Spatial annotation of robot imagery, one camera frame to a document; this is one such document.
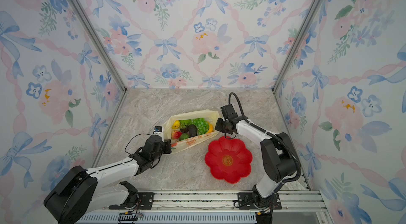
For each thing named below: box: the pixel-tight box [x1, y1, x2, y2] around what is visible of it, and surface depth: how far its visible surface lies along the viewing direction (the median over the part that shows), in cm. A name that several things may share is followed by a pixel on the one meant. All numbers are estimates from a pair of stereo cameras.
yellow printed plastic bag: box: [162, 109, 220, 153], surface depth 94 cm
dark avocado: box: [188, 124, 198, 138], surface depth 97 cm
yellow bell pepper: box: [171, 120, 181, 130], surface depth 97 cm
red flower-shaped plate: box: [204, 136, 253, 184], surface depth 88 cm
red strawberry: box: [171, 130, 183, 139], surface depth 94 cm
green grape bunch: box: [179, 117, 210, 135], surface depth 97 cm
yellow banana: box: [206, 120, 215, 135], surface depth 99 cm
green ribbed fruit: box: [179, 132, 190, 142], surface depth 93 cm
